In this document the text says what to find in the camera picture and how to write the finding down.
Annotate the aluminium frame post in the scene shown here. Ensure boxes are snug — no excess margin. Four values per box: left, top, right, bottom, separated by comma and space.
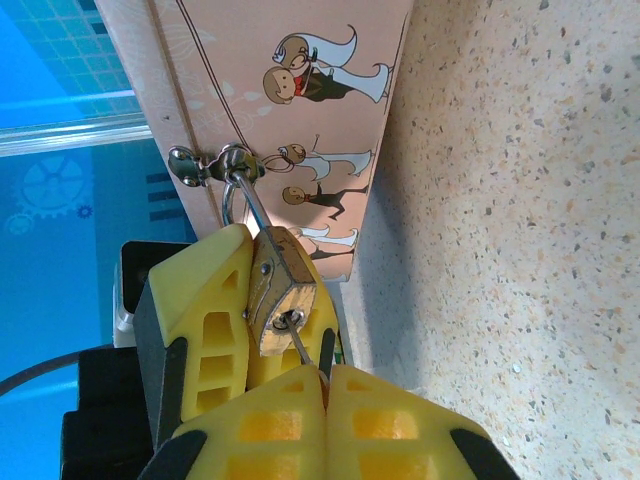
0, 111, 152, 157

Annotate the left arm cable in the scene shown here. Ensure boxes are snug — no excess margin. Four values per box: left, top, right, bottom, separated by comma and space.
0, 351, 82, 397

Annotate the brass padlock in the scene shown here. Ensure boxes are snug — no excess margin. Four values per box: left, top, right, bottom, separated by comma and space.
221, 169, 320, 359

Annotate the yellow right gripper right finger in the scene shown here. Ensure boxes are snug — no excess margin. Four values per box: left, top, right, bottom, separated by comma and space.
326, 363, 521, 480

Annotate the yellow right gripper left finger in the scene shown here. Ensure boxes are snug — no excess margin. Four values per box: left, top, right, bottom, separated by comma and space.
142, 362, 330, 480

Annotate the pink cartoon tin box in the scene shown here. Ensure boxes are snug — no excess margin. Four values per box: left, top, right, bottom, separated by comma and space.
93, 0, 415, 285

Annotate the small metal key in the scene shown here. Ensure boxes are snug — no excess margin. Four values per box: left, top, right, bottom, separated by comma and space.
282, 312, 332, 401

